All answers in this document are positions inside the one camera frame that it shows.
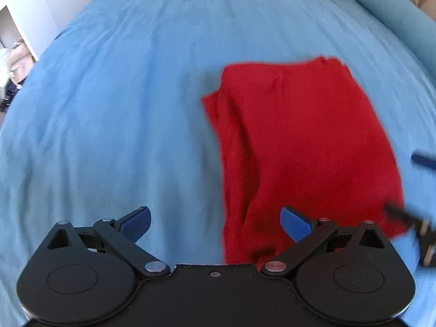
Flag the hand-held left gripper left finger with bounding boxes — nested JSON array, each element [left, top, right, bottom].
[[40, 206, 171, 278]]

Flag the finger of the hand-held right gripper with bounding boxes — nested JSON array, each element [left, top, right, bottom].
[[384, 203, 436, 267], [411, 153, 436, 170]]

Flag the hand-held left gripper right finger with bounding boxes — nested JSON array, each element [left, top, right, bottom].
[[260, 206, 398, 278]]

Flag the red knit sweater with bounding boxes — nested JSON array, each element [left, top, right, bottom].
[[201, 55, 406, 267]]

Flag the bed with blue sheet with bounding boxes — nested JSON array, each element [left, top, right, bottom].
[[0, 0, 436, 327]]

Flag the rolled blue duvet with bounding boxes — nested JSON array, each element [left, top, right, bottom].
[[340, 0, 436, 73]]

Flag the beige cloth bag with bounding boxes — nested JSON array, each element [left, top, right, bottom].
[[6, 40, 37, 83]]

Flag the white shelf unit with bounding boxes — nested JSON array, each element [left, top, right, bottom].
[[0, 4, 40, 62]]

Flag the white wardrobe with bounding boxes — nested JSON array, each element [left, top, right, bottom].
[[36, 0, 124, 39]]

